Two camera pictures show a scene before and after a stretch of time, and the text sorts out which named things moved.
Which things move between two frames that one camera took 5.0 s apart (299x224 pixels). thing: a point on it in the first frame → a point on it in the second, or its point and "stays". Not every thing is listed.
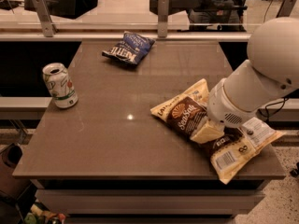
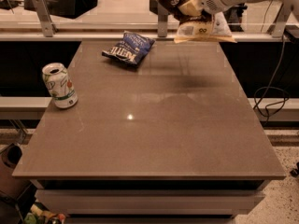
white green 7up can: (59, 83) stays
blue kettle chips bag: (131, 49) stays
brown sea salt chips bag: (238, 147) → (191, 28)
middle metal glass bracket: (163, 14) stays
